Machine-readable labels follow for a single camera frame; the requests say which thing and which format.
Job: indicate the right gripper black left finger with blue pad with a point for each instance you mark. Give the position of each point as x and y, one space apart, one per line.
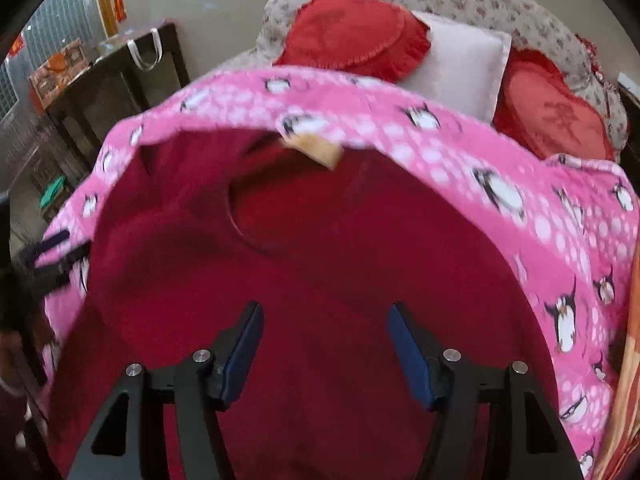
126 439

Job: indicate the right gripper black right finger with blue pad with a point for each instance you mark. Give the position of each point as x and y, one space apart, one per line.
491 423

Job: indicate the dark red sweater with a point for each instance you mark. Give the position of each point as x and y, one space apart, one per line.
202 224

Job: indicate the green cloth on stool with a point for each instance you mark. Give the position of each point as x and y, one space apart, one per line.
51 191

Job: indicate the orange printed box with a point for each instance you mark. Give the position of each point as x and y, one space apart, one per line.
51 78

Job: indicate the dark wooden side table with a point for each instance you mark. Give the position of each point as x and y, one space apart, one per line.
111 89

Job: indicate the pink penguin blanket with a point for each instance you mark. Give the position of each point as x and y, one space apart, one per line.
567 227

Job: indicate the right red heart pillow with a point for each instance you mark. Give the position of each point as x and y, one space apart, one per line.
537 109

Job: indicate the red heart pillow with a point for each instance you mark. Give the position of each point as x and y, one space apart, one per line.
537 109
370 38

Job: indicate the white square pillow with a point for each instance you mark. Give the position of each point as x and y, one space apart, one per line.
464 68

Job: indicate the left red heart pillow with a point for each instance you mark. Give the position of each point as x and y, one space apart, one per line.
370 38

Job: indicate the floral bed headboard cover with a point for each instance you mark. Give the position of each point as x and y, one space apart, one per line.
530 26

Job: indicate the bag with white handles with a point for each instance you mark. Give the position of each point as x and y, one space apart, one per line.
145 47

